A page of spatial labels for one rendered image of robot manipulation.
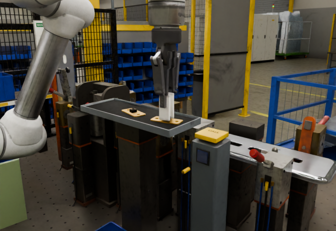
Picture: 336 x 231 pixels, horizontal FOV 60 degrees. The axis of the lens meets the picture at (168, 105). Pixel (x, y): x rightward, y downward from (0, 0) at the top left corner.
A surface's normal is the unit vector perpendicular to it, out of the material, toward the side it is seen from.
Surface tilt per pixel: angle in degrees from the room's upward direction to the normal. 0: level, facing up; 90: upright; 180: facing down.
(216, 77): 90
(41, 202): 0
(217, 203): 90
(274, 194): 90
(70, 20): 117
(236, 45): 90
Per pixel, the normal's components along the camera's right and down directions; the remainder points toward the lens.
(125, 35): 0.59, 0.20
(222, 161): 0.76, 0.16
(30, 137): 0.78, 0.46
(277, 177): -0.65, 0.19
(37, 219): 0.00, -0.97
